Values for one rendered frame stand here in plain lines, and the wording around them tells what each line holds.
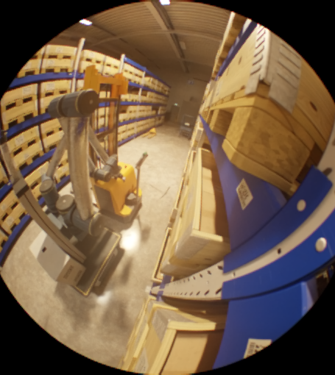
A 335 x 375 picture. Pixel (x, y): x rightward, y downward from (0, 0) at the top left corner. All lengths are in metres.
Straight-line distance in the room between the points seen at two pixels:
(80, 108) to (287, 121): 0.70
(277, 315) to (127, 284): 2.08
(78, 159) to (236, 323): 0.81
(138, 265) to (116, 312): 0.95
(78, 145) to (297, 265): 0.79
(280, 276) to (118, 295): 2.11
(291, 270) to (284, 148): 0.17
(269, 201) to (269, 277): 0.11
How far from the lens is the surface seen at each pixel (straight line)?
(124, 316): 2.21
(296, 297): 0.16
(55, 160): 1.61
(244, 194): 0.27
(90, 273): 1.92
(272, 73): 0.22
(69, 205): 1.10
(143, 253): 2.24
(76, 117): 0.68
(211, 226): 0.57
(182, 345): 0.41
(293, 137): 0.23
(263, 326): 0.19
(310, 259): 0.15
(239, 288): 0.22
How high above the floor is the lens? 2.14
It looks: 39 degrees down
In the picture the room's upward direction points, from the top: 15 degrees clockwise
